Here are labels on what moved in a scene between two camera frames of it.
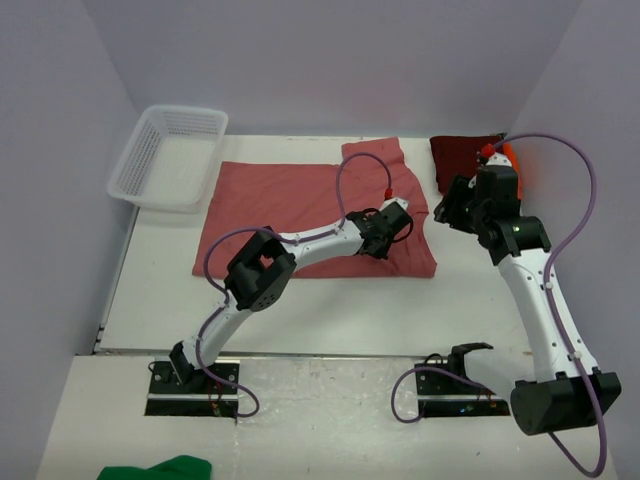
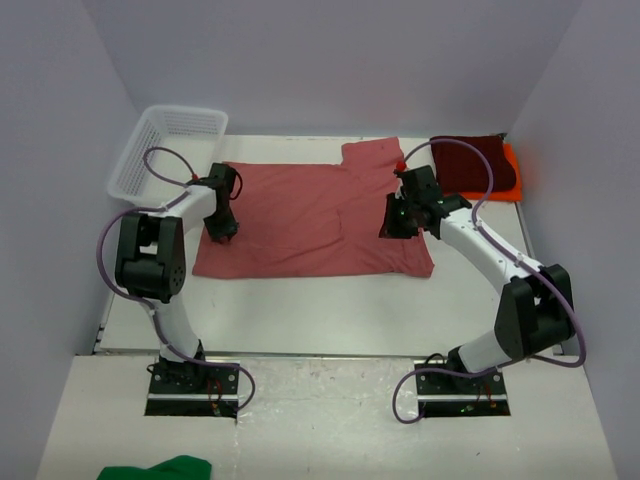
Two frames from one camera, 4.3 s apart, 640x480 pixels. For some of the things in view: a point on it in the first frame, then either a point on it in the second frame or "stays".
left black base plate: [199, 396] stays
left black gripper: [382, 252] to [228, 229]
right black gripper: [448, 211] to [390, 228]
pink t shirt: [245, 197] stays
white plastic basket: [169, 159] stays
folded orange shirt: [511, 154] stays
